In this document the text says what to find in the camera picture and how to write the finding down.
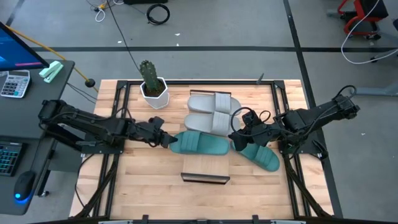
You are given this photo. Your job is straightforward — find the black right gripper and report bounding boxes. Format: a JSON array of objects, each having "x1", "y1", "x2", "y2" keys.
[{"x1": 228, "y1": 123, "x2": 276, "y2": 152}]

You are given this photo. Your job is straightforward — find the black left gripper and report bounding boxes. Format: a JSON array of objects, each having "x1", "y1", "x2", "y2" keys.
[{"x1": 130, "y1": 123, "x2": 178, "y2": 149}]

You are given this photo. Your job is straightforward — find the teal slide sandal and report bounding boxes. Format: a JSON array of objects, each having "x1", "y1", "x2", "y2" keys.
[
  {"x1": 231, "y1": 141, "x2": 280, "y2": 173},
  {"x1": 169, "y1": 130, "x2": 231, "y2": 156}
]

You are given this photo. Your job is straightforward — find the grey slide sandal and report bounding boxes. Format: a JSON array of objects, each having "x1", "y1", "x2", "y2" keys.
[
  {"x1": 183, "y1": 111, "x2": 242, "y2": 137},
  {"x1": 187, "y1": 92, "x2": 243, "y2": 115}
]

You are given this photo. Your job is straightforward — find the white plant pot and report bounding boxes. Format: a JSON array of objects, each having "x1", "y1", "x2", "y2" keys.
[{"x1": 139, "y1": 77, "x2": 170, "y2": 110}]

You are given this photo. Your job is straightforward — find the green cactus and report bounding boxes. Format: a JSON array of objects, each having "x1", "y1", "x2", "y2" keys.
[{"x1": 139, "y1": 60, "x2": 162, "y2": 94}]

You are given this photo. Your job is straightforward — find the dark grey desk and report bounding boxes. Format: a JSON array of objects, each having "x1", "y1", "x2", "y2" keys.
[{"x1": 0, "y1": 59, "x2": 76, "y2": 216}]

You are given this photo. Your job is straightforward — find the grey table leg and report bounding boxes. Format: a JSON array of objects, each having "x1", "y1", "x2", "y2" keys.
[{"x1": 349, "y1": 49, "x2": 398, "y2": 96}]

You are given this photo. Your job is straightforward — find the black computer mouse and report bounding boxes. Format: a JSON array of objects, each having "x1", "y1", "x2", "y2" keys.
[{"x1": 14, "y1": 170, "x2": 37, "y2": 203}]

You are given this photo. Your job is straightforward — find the backlit black keyboard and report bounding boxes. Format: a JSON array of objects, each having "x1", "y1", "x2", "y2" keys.
[{"x1": 0, "y1": 142, "x2": 23, "y2": 177}]

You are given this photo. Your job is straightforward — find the grey desk calculator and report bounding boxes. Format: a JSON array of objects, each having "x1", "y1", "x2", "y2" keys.
[{"x1": 0, "y1": 70, "x2": 32, "y2": 99}]

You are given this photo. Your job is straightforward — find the red and black cart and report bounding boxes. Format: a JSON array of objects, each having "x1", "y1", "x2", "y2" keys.
[{"x1": 337, "y1": 0, "x2": 389, "y2": 40}]

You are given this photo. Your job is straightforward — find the black computer monitor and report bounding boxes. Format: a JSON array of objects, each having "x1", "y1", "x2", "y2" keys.
[{"x1": 0, "y1": 21, "x2": 50, "y2": 72}]

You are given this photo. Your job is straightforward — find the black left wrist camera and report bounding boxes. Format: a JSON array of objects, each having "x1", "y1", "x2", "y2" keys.
[{"x1": 148, "y1": 116, "x2": 165, "y2": 129}]

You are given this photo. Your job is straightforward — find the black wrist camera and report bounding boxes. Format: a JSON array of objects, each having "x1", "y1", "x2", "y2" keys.
[
  {"x1": 148, "y1": 116, "x2": 165, "y2": 129},
  {"x1": 242, "y1": 109, "x2": 262, "y2": 126}
]

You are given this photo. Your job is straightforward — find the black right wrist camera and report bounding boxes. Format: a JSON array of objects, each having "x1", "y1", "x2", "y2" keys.
[{"x1": 242, "y1": 109, "x2": 262, "y2": 126}]

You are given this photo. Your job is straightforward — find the wooden shelf with black frame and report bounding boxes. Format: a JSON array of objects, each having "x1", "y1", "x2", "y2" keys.
[{"x1": 180, "y1": 89, "x2": 233, "y2": 185}]

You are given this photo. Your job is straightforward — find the black aluminium table frame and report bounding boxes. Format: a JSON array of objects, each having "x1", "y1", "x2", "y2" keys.
[{"x1": 74, "y1": 79, "x2": 332, "y2": 224}]

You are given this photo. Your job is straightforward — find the black cable bundle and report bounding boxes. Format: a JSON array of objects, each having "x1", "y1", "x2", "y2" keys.
[
  {"x1": 282, "y1": 155, "x2": 330, "y2": 218},
  {"x1": 74, "y1": 152, "x2": 121, "y2": 218}
]

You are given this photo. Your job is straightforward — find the thin black cable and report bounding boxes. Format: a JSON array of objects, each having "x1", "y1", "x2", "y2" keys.
[{"x1": 105, "y1": 0, "x2": 141, "y2": 73}]

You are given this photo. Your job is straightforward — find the coiled black cable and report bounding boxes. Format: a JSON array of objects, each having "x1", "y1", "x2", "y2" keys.
[{"x1": 146, "y1": 2, "x2": 171, "y2": 26}]

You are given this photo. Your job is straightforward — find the long white cable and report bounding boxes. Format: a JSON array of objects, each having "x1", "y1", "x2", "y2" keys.
[{"x1": 341, "y1": 0, "x2": 398, "y2": 65}]

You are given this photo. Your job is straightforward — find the white cable with yellow plug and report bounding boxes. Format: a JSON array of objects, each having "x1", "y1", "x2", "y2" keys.
[{"x1": 95, "y1": 2, "x2": 107, "y2": 23}]

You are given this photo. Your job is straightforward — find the yellow cord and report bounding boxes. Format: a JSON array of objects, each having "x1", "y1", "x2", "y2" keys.
[{"x1": 6, "y1": 24, "x2": 99, "y2": 93}]

